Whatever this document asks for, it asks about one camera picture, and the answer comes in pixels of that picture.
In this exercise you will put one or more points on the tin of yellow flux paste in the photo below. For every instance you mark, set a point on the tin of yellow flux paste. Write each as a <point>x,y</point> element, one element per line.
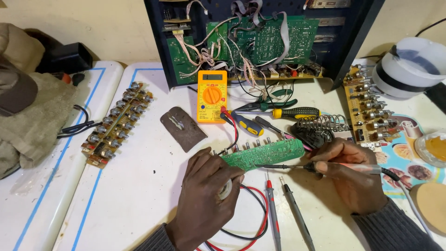
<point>433,148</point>

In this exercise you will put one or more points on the black box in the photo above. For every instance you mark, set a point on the black box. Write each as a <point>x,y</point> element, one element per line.
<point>66,57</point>

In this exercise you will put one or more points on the brown cap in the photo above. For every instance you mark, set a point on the brown cap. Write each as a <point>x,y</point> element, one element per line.
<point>17,90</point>

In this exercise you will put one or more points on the red multimeter probe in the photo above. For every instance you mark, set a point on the red multimeter probe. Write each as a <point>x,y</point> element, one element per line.
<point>273,212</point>

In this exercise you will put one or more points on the white container with black tape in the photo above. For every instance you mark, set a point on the white container with black tape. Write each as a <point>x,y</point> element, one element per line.
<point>404,73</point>

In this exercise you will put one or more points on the person's right hand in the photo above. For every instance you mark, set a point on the person's right hand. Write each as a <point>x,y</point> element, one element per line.
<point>355,188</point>

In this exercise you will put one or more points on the green circuit board with knobs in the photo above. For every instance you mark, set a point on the green circuit board with knobs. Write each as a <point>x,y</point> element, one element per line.
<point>268,153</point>

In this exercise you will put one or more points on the black multimeter probe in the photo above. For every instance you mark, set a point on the black multimeter probe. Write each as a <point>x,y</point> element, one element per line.
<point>298,216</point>

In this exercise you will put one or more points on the yellow digital multimeter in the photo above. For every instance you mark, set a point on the yellow digital multimeter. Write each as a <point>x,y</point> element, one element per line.
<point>212,96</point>

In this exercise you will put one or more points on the person's left hand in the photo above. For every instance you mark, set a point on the person's left hand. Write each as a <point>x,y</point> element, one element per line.
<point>202,195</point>

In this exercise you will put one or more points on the dark blue amplifier chassis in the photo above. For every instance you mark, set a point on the dark blue amplifier chassis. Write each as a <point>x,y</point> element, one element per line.
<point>268,41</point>

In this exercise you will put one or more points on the round wooden disc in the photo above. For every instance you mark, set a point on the round wooden disc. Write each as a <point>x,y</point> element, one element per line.
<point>430,205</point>

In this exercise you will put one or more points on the colourful printed place mat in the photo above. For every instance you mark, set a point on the colourful printed place mat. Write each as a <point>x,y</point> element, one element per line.
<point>404,157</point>

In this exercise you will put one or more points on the brown metal plate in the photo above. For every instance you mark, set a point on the brown metal plate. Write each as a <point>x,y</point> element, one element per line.
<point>183,129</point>

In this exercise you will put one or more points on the soldering iron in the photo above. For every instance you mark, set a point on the soldering iron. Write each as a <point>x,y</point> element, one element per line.
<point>362,169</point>

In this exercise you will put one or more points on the yellow and blue screwdriver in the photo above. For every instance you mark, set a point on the yellow and blue screwdriver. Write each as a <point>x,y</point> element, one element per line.
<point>248,125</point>

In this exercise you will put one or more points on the beige towel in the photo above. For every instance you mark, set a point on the beige towel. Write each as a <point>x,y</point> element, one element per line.
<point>38,129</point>

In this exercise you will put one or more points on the orange and black tool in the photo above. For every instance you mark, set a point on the orange and black tool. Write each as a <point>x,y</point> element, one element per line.
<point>68,78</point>

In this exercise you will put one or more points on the brown circuit board with knobs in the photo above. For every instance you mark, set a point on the brown circuit board with knobs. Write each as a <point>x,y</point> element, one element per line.
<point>116,125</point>
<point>369,108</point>

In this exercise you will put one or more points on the yellow and black screwdriver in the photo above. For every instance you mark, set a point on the yellow and black screwdriver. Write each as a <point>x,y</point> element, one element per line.
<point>296,112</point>

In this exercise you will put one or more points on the soldering iron spring stand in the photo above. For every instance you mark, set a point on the soldering iron spring stand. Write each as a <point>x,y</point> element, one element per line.
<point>313,132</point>

